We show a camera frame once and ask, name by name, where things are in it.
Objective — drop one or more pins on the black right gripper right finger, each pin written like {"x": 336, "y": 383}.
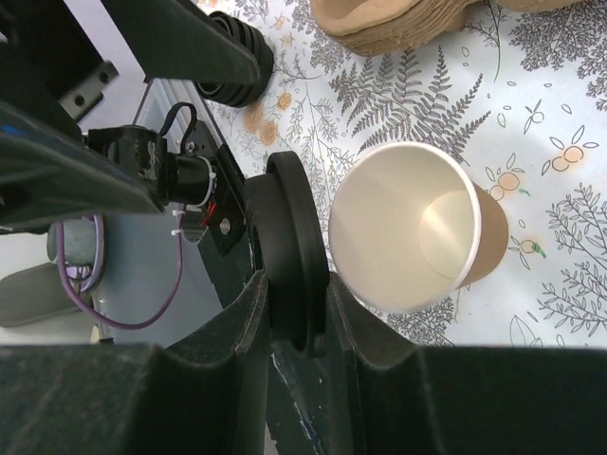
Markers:
{"x": 387, "y": 395}

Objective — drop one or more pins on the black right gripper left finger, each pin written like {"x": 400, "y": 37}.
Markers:
{"x": 206, "y": 394}

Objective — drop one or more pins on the floral paper table mat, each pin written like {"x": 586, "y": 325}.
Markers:
{"x": 517, "y": 98}

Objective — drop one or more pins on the stacked brown pulp cup carriers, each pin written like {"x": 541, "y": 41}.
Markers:
{"x": 373, "y": 27}

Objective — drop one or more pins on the stack of black cup lids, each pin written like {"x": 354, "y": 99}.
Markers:
{"x": 246, "y": 64}

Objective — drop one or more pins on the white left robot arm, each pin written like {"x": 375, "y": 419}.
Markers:
{"x": 52, "y": 76}

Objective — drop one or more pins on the black plastic cup lid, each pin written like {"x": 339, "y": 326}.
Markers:
{"x": 287, "y": 245}

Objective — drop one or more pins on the single brown paper cup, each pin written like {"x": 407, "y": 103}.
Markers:
{"x": 408, "y": 226}

